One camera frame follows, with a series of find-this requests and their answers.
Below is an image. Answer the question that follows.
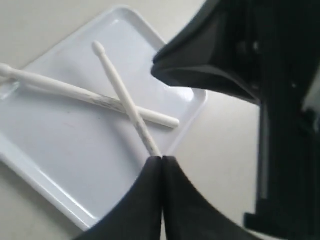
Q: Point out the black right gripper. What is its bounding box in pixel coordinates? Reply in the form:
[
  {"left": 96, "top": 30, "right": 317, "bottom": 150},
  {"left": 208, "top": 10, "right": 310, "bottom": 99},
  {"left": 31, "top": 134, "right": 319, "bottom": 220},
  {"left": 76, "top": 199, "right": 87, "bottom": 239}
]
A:
[{"left": 219, "top": 0, "right": 320, "bottom": 240}]

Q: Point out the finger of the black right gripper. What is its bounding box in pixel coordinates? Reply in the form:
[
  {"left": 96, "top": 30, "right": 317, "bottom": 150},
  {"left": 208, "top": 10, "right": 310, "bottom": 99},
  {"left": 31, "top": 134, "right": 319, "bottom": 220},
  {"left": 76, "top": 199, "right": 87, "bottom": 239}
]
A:
[{"left": 151, "top": 8, "right": 261, "bottom": 104}]

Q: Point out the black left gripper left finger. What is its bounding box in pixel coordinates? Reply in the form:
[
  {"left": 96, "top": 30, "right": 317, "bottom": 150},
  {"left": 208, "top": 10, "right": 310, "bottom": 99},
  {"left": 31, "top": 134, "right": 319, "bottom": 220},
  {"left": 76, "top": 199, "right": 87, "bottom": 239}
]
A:
[{"left": 76, "top": 156, "right": 162, "bottom": 240}]

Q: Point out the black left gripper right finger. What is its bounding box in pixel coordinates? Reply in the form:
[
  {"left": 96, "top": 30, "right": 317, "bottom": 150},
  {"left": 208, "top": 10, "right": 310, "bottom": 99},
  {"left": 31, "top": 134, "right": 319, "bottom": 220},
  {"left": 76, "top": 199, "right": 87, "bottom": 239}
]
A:
[{"left": 161, "top": 156, "right": 253, "bottom": 240}]

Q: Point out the wooden drumstick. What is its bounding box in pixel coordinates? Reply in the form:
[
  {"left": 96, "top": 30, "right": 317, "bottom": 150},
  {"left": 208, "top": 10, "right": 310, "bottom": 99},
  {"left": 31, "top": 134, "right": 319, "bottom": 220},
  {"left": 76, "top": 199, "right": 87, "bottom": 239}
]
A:
[
  {"left": 92, "top": 41, "right": 163, "bottom": 157},
  {"left": 0, "top": 63, "right": 180, "bottom": 129}
]

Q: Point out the white square plastic tray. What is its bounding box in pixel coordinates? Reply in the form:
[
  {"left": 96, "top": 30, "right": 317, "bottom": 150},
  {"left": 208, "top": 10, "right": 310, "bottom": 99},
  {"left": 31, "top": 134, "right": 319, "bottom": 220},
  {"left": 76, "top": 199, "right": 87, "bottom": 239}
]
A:
[{"left": 0, "top": 7, "right": 207, "bottom": 230}]

